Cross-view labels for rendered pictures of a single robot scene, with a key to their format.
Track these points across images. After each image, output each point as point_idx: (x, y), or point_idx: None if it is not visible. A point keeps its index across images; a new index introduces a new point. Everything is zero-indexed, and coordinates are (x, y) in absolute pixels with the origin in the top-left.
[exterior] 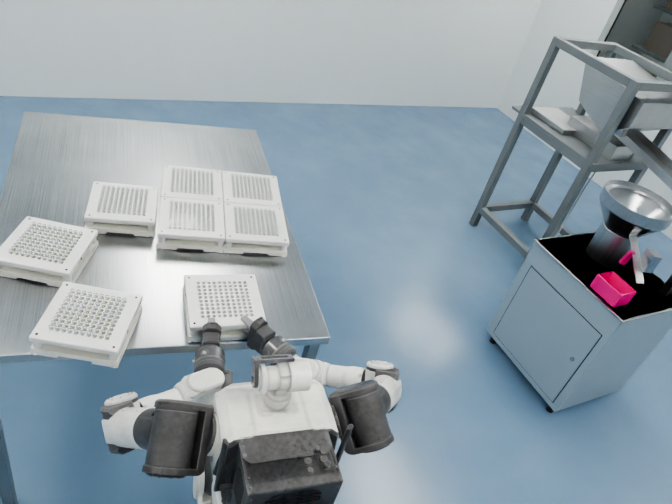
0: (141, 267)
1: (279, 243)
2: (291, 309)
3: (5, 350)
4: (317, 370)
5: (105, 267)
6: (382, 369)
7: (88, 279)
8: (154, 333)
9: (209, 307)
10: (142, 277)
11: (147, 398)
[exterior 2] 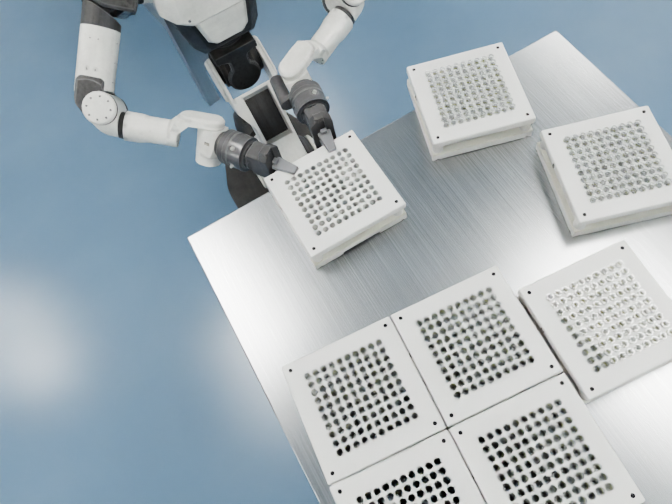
0: (485, 229)
1: (298, 359)
2: (249, 259)
3: (524, 54)
4: (180, 113)
5: (528, 204)
6: (94, 90)
7: (530, 174)
8: (398, 140)
9: (344, 167)
10: (470, 212)
11: (338, 18)
